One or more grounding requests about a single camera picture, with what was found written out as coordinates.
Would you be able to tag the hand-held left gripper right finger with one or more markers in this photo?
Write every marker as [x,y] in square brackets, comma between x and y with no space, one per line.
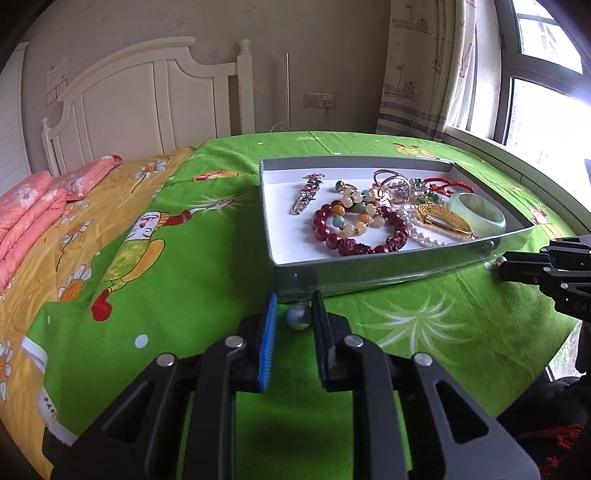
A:
[323,346]

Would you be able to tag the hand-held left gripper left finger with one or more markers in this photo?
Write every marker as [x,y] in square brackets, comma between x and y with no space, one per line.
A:
[268,346]

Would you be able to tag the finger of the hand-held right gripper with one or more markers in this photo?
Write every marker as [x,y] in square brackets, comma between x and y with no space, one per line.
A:
[521,270]
[568,251]

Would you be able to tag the small pearl earring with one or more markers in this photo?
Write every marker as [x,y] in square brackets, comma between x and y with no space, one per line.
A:
[489,265]

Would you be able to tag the large pearl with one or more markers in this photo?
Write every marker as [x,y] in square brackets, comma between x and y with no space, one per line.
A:
[298,317]

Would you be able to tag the pale green jade bangle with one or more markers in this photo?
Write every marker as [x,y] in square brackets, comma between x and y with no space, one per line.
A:
[496,221]

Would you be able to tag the gold mesh bangle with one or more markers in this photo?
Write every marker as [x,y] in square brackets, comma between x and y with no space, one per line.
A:
[443,219]

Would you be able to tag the shallow silver cardboard box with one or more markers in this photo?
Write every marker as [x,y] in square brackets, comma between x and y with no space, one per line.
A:
[286,221]

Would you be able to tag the gold safety pin brooch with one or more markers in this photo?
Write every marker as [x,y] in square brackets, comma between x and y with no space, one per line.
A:
[307,194]

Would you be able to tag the person's dark clothing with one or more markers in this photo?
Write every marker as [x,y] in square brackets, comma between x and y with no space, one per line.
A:
[554,401]

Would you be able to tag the cream printed curtain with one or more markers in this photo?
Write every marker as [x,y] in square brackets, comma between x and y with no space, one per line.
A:
[415,69]

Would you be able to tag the thin metal rod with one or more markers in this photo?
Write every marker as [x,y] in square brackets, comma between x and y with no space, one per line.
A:
[287,92]

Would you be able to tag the pink flowered quilt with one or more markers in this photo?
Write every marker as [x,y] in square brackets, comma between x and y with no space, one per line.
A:
[27,212]

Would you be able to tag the white wooden headboard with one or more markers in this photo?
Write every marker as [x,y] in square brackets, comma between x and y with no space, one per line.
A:
[138,101]

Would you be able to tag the white door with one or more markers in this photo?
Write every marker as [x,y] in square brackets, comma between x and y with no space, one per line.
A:
[11,129]

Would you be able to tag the dark window frame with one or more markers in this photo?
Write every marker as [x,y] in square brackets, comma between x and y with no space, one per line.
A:
[503,69]

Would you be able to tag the beige wall socket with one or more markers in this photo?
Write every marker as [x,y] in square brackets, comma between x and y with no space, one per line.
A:
[318,99]

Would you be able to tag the paper wall label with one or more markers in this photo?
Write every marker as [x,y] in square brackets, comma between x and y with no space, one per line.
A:
[57,81]

